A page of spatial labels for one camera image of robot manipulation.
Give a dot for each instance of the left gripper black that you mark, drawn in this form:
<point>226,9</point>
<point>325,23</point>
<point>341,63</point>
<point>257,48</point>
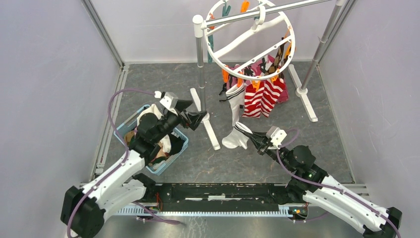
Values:
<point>193,120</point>

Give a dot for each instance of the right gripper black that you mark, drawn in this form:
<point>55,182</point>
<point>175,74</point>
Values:
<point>260,137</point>

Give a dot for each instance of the red white striped sock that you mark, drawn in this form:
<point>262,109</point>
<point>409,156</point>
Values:
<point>275,91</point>

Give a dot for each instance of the white sock black stripes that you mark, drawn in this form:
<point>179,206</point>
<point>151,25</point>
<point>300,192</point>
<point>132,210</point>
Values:
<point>235,96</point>

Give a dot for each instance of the brown argyle sock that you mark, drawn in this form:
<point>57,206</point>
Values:
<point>283,61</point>
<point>273,64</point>

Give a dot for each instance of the metal clothes rack frame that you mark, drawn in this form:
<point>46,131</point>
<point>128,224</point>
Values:
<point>199,95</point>

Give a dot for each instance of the white round clip hanger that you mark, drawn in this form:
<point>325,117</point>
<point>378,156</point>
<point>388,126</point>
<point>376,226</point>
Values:
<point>249,39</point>

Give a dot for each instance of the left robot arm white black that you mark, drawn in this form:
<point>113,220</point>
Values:
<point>85,210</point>

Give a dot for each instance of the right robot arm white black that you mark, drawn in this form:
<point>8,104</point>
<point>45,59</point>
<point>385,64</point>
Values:
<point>312,184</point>

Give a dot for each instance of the orange clip far left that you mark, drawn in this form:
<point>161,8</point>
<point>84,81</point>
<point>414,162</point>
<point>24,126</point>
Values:
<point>225,73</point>

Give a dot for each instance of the orange clip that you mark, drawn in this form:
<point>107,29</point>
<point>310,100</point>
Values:
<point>256,85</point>
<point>225,73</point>

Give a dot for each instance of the orange clip right rim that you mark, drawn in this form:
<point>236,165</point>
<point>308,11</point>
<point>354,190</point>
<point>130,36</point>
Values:
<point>273,79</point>

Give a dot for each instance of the teal clip right rim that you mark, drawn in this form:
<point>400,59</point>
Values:
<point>211,46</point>

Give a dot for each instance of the orange clip front holding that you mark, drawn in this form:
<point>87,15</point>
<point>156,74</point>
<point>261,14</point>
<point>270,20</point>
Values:
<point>288,50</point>

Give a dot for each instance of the white cloth in basket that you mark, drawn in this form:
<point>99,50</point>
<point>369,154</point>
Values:
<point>153,109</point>

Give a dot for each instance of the pink camouflage garment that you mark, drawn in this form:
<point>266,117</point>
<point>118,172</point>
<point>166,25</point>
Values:
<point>256,68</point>

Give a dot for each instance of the light blue laundry basket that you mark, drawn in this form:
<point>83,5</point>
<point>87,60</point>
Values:
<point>179,142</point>

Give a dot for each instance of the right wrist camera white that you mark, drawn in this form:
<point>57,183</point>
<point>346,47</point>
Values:
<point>275,137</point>

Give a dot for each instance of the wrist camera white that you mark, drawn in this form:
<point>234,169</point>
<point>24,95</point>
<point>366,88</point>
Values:
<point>168,101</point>
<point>275,137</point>

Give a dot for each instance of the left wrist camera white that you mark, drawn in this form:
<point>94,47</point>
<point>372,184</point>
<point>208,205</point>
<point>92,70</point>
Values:
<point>168,101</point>

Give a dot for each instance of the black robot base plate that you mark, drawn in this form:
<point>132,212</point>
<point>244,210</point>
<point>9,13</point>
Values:
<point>219,197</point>

